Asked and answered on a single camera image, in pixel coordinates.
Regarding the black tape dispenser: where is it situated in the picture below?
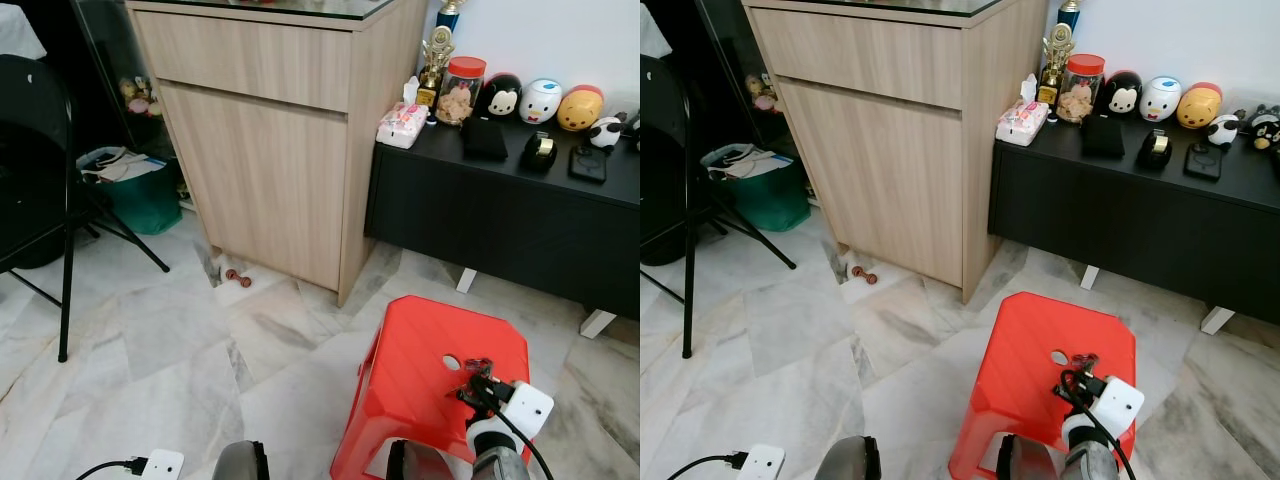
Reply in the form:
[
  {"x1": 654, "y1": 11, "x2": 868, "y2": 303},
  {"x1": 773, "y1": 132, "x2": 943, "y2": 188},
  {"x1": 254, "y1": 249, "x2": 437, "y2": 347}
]
[
  {"x1": 519, "y1": 129, "x2": 559, "y2": 174},
  {"x1": 1136, "y1": 127, "x2": 1176, "y2": 170}
]

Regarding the small panda toy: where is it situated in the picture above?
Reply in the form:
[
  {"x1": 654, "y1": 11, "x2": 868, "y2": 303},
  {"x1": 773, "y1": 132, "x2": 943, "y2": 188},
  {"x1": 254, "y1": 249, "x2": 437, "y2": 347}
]
[
  {"x1": 1206, "y1": 112, "x2": 1242, "y2": 149},
  {"x1": 587, "y1": 115, "x2": 627, "y2": 152}
]

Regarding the black folding chair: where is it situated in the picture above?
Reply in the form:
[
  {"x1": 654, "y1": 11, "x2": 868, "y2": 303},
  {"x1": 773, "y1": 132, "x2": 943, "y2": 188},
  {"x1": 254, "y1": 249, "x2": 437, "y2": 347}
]
[
  {"x1": 640, "y1": 54, "x2": 799, "y2": 360},
  {"x1": 0, "y1": 54, "x2": 172, "y2": 364}
]

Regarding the yellow bear plush toy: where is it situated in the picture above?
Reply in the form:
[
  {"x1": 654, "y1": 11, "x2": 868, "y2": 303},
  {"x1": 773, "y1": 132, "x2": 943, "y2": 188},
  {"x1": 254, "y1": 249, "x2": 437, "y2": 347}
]
[
  {"x1": 1176, "y1": 82, "x2": 1224, "y2": 131},
  {"x1": 556, "y1": 84, "x2": 605, "y2": 134}
]

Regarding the red plastic stool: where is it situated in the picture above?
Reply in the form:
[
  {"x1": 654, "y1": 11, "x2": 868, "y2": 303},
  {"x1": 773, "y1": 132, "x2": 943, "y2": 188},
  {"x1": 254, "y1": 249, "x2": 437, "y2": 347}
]
[
  {"x1": 947, "y1": 291, "x2": 1139, "y2": 480},
  {"x1": 329, "y1": 294, "x2": 532, "y2": 480}
]

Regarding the white duck plush toy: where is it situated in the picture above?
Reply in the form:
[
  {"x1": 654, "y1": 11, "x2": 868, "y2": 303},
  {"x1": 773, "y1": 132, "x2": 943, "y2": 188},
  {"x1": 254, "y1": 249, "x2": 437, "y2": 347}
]
[
  {"x1": 1139, "y1": 75, "x2": 1185, "y2": 124},
  {"x1": 518, "y1": 77, "x2": 564, "y2": 126}
]

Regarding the green bin with papers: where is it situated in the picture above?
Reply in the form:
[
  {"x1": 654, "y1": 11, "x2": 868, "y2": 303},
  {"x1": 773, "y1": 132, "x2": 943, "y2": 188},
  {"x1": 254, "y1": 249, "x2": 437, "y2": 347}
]
[
  {"x1": 77, "y1": 146, "x2": 185, "y2": 237},
  {"x1": 699, "y1": 142, "x2": 812, "y2": 234}
]

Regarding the small gold trophy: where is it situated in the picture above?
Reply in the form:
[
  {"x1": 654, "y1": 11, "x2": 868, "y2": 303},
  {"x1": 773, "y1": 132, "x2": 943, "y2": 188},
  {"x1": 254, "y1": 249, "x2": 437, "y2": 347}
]
[
  {"x1": 416, "y1": 26, "x2": 457, "y2": 110},
  {"x1": 1037, "y1": 24, "x2": 1077, "y2": 107}
]

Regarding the grey right robot knee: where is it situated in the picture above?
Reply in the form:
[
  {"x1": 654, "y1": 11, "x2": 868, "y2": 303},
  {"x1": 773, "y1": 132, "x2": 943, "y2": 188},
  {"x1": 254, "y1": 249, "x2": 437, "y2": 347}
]
[
  {"x1": 384, "y1": 437, "x2": 442, "y2": 480},
  {"x1": 994, "y1": 434, "x2": 1047, "y2": 480}
]

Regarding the small black flat case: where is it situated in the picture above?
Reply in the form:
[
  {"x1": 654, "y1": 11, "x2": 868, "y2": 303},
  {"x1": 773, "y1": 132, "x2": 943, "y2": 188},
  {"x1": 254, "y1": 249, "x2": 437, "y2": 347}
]
[
  {"x1": 1183, "y1": 142, "x2": 1224, "y2": 183},
  {"x1": 567, "y1": 144, "x2": 608, "y2": 185}
]

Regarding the pink tissue pack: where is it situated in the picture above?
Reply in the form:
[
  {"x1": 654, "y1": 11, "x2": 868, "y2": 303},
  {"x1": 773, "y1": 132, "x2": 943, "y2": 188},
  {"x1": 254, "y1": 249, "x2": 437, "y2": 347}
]
[
  {"x1": 375, "y1": 76, "x2": 430, "y2": 151},
  {"x1": 994, "y1": 73, "x2": 1052, "y2": 148}
]

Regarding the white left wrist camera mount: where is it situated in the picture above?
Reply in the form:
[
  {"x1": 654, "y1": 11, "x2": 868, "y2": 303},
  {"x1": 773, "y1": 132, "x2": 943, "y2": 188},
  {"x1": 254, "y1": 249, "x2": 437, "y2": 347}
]
[
  {"x1": 139, "y1": 449, "x2": 187, "y2": 480},
  {"x1": 734, "y1": 443, "x2": 787, "y2": 480}
]

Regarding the light wooden cabinet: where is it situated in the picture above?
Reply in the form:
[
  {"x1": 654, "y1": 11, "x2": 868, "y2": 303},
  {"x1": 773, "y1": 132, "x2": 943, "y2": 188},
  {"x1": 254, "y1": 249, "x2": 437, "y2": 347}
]
[
  {"x1": 741, "y1": 0, "x2": 1052, "y2": 304},
  {"x1": 126, "y1": 0, "x2": 430, "y2": 307}
]

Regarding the black low console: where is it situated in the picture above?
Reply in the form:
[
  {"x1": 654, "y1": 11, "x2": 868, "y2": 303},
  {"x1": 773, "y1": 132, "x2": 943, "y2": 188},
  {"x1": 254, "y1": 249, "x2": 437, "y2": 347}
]
[
  {"x1": 364, "y1": 118, "x2": 641, "y2": 322},
  {"x1": 987, "y1": 116, "x2": 1280, "y2": 325}
]

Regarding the black mouse plush toy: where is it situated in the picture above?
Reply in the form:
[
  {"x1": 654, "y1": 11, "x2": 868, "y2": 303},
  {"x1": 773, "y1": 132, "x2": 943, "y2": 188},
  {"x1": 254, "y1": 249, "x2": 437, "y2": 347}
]
[
  {"x1": 1102, "y1": 69, "x2": 1145, "y2": 119},
  {"x1": 482, "y1": 72, "x2": 524, "y2": 122}
]

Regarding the red lidded snack jar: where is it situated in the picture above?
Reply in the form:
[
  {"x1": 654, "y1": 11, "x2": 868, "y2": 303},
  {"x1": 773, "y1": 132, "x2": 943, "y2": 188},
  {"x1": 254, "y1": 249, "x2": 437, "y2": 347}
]
[
  {"x1": 1065, "y1": 53, "x2": 1107, "y2": 126},
  {"x1": 435, "y1": 56, "x2": 488, "y2": 128}
]

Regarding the black wallet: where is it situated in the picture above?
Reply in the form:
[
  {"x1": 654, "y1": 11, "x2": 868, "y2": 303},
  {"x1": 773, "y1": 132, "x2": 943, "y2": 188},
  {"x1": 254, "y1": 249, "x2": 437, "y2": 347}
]
[
  {"x1": 1080, "y1": 115, "x2": 1128, "y2": 160},
  {"x1": 460, "y1": 117, "x2": 509, "y2": 163}
]

